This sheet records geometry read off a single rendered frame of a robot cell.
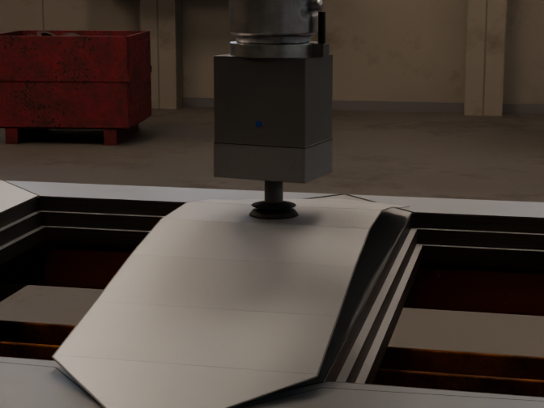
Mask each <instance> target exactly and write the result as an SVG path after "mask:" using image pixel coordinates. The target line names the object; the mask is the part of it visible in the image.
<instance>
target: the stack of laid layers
mask: <svg viewBox="0 0 544 408"><path fill-rule="evenodd" d="M183 204H184V203H182V202H144V201H126V200H107V199H88V198H51V197H39V196H38V197H36V198H33V199H31V200H29V201H27V202H24V203H22V204H20V205H18V206H15V207H13V208H11V209H9V210H6V211H4V212H2V213H1V214H0V265H2V264H4V263H6V262H8V261H9V260H11V259H13V258H15V257H17V256H19V255H20V254H22V253H25V252H26V251H28V250H29V249H32V248H34V247H35V246H37V245H39V244H41V243H42V242H44V241H46V240H47V241H62V242H78V243H94V244H124V245H139V244H140V243H141V241H142V240H143V239H144V238H145V237H146V235H147V234H148V233H149V232H150V231H151V229H152V228H153V227H154V226H155V225H156V224H157V223H158V222H159V221H160V219H162V218H163V217H164V216H165V215H168V214H169V213H171V212H172V211H174V210H175V209H176V208H178V207H180V206H182V205H183ZM422 261H452V262H468V263H483V264H500V265H515V266H544V219H536V218H517V217H499V216H480V215H442V214H424V213H413V212H409V211H407V210H401V209H398V208H390V209H388V210H383V211H382V212H381V214H380V216H379V217H378V219H377V220H376V222H375V223H374V224H373V226H372V228H371V230H370V232H369V234H368V238H367V240H366V242H365V245H364V247H363V251H362V253H361V255H360V258H359V261H358V264H357V266H356V267H355V272H354V275H353V278H352V280H351V284H350V286H349V289H348V292H347V294H346V298H345V301H344V304H343V306H342V311H341V312H340V315H339V318H338V322H337V324H336V327H335V330H334V333H333V336H332V338H331V341H330V344H329V347H328V350H327V352H326V355H325V359H324V361H323V364H322V366H321V370H320V373H319V376H318V377H317V378H315V379H312V380H309V381H306V382H304V383H301V384H298V385H294V386H292V387H290V388H287V389H283V390H280V391H278V392H276V393H272V394H269V395H266V396H264V397H260V398H258V399H255V400H252V401H250V402H246V403H244V404H241V405H238V406H234V407H232V408H241V407H244V406H250V405H253V404H257V403H260V402H266V401H269V400H273V399H277V398H281V397H286V396H290V395H293V394H297V393H302V392H306V391H309V390H313V389H319V388H322V387H325V388H338V389H364V390H377V391H390V392H403V393H429V394H443V395H456V396H469V397H494V398H508V399H521V400H534V401H544V397H532V396H521V395H511V394H499V393H479V392H467V391H456V390H445V389H425V388H413V387H402V386H392V385H373V382H374V380H375V378H376V374H377V372H378V370H379V367H380V364H381V362H382V359H383V358H384V355H385V352H386V350H387V347H388V345H389V342H390V339H391V337H392V335H393V331H394V330H395V327H396V325H397V322H398V319H399V317H400V315H401V313H402V309H403V307H404V305H405V302H406V299H407V297H408V295H409V293H410V289H411V287H412V285H413V282H414V279H415V277H416V274H417V273H418V270H419V267H420V265H421V262H422ZM0 362H5V363H22V364H31V365H40V366H50V367H57V368H58V369H59V370H60V371H62V372H63V373H64V374H66V375H67V376H68V377H69V378H70V379H71V380H72V381H74V382H75V383H76V384H77V385H79V386H80V387H81V388H82V389H83V387H82V386H81V385H80V384H79V383H78V382H77V381H76V380H74V379H73V378H72V377H71V376H70V375H69V374H68V373H67V372H66V371H65V370H64V369H63V368H62V367H61V366H60V365H59V364H58V363H57V362H56V361H55V360H45V359H24V358H13V357H2V356H0ZM84 390H85V389H84ZM85 391H86V390H85ZM86 392H87V391H86Z"/></svg>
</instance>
